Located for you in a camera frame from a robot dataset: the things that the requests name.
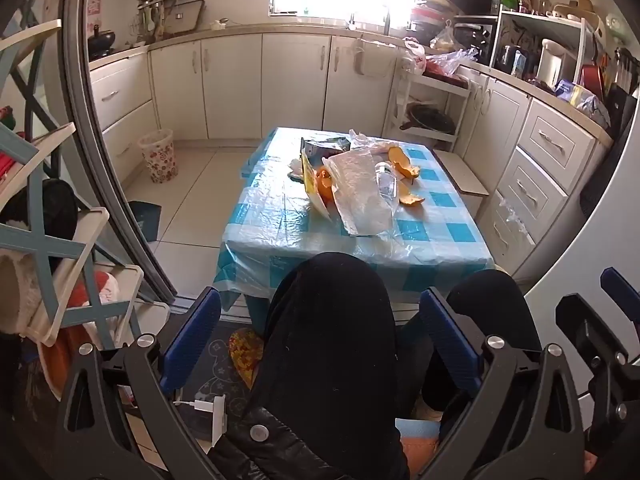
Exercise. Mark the white cabinet drawer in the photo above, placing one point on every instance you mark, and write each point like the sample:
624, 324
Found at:
530, 190
502, 245
552, 142

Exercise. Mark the metal baking tray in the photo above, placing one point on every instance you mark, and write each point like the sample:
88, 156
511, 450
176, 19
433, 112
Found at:
182, 17

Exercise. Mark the red white plush slipper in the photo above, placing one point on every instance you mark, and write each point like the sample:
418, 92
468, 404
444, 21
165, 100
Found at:
100, 290

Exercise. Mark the beige kitchen countertop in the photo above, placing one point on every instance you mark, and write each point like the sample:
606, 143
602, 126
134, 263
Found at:
250, 29

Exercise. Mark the yellow white packet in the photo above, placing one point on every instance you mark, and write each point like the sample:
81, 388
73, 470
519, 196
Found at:
310, 187

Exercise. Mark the dark cooking pot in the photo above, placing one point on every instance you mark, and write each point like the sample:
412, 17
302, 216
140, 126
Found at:
510, 60

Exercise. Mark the frying pan with lid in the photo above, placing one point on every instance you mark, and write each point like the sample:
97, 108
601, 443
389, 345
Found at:
430, 120

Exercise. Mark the patterned waste basket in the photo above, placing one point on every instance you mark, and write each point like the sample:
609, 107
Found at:
157, 155

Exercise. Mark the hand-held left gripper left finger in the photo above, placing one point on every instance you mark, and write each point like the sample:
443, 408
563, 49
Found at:
192, 340

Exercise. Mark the stack of pots and bowls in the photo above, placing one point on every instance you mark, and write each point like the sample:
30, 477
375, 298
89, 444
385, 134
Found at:
427, 17

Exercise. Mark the large clear plastic bag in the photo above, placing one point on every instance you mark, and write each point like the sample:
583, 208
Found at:
360, 200

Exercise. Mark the red white plastic bag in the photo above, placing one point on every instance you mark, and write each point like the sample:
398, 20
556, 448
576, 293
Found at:
415, 57

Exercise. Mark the person's leg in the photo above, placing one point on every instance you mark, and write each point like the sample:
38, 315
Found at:
320, 340
500, 300

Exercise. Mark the person's left leg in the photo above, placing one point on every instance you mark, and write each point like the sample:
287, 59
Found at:
320, 340

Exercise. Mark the blue foil packet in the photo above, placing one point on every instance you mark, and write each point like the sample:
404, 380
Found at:
567, 91

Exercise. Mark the dark red tray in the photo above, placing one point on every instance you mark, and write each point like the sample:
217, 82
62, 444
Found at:
447, 78

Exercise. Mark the clear plastic wrap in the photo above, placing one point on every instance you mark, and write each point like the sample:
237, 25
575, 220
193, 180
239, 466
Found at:
515, 217

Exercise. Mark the white wooden stool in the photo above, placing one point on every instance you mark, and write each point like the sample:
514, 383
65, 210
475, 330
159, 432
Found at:
460, 170

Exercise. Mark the white fluffy slipper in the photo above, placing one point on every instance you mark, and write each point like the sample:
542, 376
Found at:
20, 285

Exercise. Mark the yellowish food bag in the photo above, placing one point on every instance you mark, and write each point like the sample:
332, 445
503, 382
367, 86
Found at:
442, 37

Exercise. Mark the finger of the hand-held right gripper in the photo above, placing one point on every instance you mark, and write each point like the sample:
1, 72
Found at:
622, 292
587, 325

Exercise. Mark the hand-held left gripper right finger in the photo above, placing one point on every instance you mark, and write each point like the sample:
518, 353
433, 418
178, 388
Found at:
450, 340

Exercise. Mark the large curved orange peel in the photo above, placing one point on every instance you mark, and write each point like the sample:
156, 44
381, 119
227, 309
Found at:
400, 160

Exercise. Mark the black leather jacket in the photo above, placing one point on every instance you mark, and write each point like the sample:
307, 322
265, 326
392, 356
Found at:
280, 450

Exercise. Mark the white counter shelf rack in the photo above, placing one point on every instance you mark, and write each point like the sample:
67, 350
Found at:
540, 16

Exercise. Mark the black round bag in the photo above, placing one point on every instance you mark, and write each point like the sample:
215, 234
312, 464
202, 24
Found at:
60, 205

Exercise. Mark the white kitchen base cabinets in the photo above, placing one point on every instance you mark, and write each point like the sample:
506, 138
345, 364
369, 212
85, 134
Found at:
235, 85

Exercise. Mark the blue checked plastic tablecloth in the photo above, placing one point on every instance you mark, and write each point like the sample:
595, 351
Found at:
280, 230

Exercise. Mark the red saucepan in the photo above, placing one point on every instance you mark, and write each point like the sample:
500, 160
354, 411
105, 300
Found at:
592, 77

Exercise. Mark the dark teal floor mat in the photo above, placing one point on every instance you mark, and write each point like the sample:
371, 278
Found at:
145, 220

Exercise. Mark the clear plastic produce bag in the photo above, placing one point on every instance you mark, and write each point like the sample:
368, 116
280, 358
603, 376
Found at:
455, 60

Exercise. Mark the dark snack packet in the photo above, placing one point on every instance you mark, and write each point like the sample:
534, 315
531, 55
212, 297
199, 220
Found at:
320, 149

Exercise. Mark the black wok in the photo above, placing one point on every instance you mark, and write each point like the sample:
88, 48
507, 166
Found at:
102, 42

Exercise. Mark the white trolley shelf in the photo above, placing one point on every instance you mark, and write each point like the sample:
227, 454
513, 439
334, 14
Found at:
440, 89

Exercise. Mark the black faucet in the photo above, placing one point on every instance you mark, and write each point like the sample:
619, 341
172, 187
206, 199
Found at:
386, 17

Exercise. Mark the black toaster oven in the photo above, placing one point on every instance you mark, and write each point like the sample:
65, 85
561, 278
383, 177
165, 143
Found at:
472, 35

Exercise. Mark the blue and orange cloth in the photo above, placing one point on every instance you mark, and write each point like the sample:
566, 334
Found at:
417, 455

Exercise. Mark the white thermos pot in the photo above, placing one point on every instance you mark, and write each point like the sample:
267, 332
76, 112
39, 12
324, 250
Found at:
550, 62

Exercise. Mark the wall utensil rack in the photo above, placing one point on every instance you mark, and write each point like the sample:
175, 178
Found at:
165, 2

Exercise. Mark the red paper wall sticker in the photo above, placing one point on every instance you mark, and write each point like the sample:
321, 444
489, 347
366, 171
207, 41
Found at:
94, 5

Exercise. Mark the white refrigerator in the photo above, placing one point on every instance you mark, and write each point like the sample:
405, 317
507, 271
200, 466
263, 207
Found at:
565, 260

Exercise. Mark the patterned slipper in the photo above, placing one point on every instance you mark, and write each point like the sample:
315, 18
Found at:
245, 355

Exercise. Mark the teal white shoe rack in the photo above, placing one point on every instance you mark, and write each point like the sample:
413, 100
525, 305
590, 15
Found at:
50, 245

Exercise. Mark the white hanging bin frame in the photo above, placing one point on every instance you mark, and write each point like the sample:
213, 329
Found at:
372, 60

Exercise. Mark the person's right leg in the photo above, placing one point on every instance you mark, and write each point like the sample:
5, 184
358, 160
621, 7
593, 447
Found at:
500, 300

